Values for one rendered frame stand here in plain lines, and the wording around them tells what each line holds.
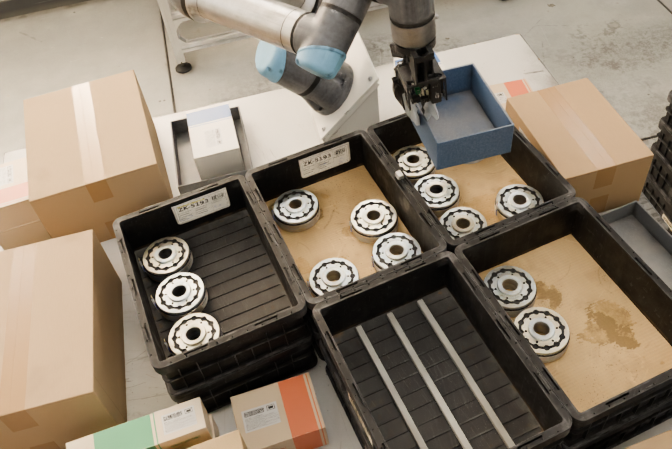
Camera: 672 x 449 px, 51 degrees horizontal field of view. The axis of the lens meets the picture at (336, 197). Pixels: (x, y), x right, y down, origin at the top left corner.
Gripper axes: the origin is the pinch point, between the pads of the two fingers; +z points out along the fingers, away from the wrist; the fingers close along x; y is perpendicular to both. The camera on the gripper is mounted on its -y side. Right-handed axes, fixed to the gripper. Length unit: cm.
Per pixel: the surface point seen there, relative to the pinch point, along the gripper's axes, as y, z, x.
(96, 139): -42, 16, -72
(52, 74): -211, 102, -133
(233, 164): -39, 35, -42
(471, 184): -5.1, 29.8, 11.5
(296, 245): 0.4, 26.6, -30.7
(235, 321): 16, 26, -46
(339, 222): -3.1, 27.4, -20.2
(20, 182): -38, 20, -93
